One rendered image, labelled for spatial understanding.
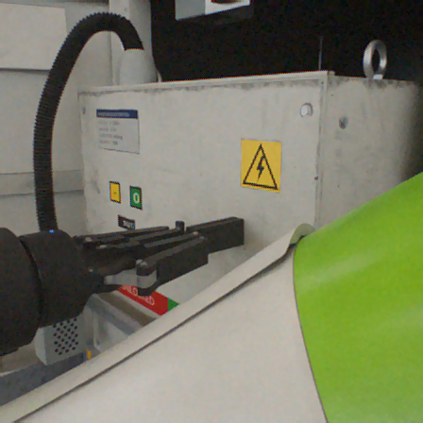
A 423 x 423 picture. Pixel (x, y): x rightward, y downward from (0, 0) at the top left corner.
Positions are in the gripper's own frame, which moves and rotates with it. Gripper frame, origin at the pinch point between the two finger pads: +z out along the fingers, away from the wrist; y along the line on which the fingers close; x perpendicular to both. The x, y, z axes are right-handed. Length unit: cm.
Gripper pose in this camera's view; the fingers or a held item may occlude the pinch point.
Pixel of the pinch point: (215, 235)
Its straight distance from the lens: 48.7
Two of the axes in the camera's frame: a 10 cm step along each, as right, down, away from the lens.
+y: 6.6, 1.7, -7.3
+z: 7.5, -1.5, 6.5
